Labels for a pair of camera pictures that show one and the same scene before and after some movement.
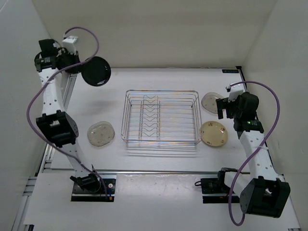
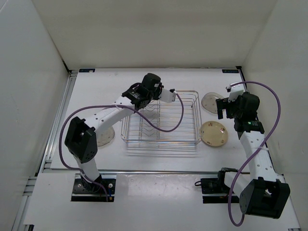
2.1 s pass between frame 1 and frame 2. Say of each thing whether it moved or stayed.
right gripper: stayed
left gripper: moved
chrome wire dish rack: stayed
